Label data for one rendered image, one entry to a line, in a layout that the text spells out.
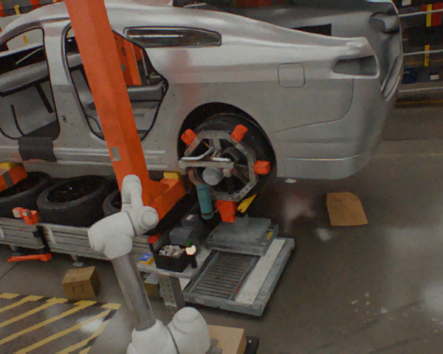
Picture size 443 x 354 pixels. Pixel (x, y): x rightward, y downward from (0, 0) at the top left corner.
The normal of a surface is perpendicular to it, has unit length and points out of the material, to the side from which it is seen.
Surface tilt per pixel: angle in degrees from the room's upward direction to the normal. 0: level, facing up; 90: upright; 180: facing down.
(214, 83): 90
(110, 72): 90
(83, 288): 90
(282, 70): 90
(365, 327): 0
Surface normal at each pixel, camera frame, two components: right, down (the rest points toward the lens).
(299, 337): -0.15, -0.89
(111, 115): -0.41, 0.45
